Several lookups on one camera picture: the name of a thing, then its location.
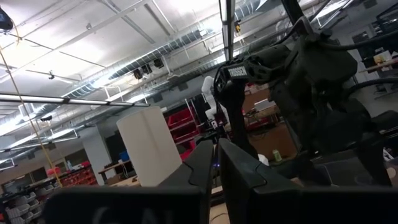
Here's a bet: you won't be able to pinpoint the red bin shelf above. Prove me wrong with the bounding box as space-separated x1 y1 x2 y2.
165 107 203 161

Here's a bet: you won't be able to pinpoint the black frame upright pole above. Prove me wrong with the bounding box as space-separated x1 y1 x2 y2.
281 0 305 27

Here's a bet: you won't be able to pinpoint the white storage bins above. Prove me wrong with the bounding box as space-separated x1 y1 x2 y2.
3 190 43 224

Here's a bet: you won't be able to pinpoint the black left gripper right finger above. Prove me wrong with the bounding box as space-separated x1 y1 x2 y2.
218 138 301 224

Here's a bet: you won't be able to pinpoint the red storage bins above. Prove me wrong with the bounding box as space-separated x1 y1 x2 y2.
58 166 98 187

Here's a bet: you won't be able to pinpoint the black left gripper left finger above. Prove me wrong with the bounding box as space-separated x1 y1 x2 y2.
157 139 215 224

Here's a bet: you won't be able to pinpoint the metal ceiling air duct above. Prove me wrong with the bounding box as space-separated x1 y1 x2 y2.
60 27 218 99

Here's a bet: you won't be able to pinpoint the white cylinder container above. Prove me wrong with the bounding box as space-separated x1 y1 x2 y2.
116 105 183 188

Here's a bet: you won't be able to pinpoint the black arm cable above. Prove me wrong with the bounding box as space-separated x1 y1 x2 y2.
320 29 398 52

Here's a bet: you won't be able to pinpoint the black dome camera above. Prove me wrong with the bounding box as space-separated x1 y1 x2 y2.
0 6 14 32

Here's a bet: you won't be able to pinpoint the yellow hanging cable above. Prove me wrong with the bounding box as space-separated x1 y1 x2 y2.
0 48 62 188

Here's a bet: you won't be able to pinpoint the wooden workbench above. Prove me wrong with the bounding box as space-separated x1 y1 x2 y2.
98 159 133 183

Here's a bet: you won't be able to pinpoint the LED light bar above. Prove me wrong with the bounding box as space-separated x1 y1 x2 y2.
219 0 236 62
0 92 150 108

